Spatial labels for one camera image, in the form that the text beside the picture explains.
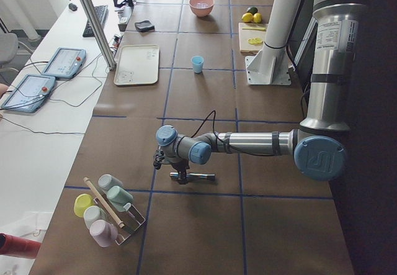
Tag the cream bear tray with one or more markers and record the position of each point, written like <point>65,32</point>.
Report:
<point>137,65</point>

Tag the grey green cup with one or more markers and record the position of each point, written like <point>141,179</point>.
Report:
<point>107,181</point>

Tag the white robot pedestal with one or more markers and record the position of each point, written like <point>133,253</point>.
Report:
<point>270,65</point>

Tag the lilac cup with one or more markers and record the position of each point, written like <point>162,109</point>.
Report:
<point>103,232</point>

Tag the wooden cutting board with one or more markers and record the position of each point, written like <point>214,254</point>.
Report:
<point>251,36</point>

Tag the yellow cup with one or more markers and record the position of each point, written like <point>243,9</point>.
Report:
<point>81,203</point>

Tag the pink bowl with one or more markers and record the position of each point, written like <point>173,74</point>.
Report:
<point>201,8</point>

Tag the lemon slices stack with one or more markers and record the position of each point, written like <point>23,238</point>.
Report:
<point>255,41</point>

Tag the mint green cup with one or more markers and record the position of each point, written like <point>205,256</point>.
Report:
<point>119,197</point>

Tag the pale grey cup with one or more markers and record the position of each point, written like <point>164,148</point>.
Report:
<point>92,214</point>

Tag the steel muddler black tip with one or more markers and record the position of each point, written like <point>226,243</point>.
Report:
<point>194,176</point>

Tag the white wire rack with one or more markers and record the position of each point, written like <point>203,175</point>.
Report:
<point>132,219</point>

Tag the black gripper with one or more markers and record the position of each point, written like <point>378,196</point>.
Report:
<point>179,166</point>

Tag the black computer mouse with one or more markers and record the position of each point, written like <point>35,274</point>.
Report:
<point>72,7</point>

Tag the red bottle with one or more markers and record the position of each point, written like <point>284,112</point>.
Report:
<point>19,247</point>

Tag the yellow knife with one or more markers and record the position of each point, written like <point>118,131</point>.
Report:
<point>262,29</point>

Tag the far blue teach pendant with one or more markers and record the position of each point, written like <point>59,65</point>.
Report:
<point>65,63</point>

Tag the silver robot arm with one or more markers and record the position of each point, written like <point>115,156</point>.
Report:
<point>274,114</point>

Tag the grey folded cloth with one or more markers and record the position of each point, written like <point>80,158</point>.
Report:
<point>144,26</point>

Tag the yellow lemon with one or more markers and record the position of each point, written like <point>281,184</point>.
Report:
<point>257,18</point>
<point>247,17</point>

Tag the aluminium frame post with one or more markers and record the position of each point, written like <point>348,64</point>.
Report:
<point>99,33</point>

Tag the near blue teach pendant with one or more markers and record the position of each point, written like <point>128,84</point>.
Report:
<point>30,94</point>

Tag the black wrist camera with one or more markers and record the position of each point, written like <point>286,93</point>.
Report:
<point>158,158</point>

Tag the light blue plastic cup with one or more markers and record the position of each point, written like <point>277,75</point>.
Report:
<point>197,64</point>

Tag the blue teach pendant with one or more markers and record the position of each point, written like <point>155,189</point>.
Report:
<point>65,63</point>
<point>30,94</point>

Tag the green lime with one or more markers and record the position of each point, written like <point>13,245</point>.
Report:
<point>253,10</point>

